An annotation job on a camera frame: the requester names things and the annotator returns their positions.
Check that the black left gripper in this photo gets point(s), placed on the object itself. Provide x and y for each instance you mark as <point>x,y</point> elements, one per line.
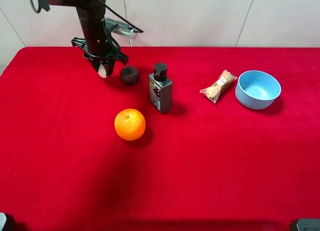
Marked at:
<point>101,48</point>

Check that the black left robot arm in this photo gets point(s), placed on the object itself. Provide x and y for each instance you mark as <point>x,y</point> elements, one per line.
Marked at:
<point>90,12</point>

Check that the dark brown cracked ball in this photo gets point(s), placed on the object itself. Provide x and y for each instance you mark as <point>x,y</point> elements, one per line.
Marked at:
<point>129,75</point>

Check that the dark grey flip-cap bottle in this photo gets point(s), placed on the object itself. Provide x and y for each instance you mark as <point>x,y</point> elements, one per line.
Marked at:
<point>160,88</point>

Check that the orange fruit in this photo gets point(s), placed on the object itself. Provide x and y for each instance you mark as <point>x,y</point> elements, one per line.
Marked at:
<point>130,124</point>

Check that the gold chocolate ball packet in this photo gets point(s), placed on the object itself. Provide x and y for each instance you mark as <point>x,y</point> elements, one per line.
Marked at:
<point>214,91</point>

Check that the red velvet table cloth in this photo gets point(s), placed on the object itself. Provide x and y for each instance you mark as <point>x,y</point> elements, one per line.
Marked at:
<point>199,166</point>

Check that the light blue bowl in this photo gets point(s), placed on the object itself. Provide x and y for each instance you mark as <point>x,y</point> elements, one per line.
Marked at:
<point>256,89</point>

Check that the black base block left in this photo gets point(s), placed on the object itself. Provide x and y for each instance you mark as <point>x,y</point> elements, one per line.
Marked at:
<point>7,222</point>

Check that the black base block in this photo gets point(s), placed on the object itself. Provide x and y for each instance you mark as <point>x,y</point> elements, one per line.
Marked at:
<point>305,224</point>
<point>7,222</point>

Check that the black base block right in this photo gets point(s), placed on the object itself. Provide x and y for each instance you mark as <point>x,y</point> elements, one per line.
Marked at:
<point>305,224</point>

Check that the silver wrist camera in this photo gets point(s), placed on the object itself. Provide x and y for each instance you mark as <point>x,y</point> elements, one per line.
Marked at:
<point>119,28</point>

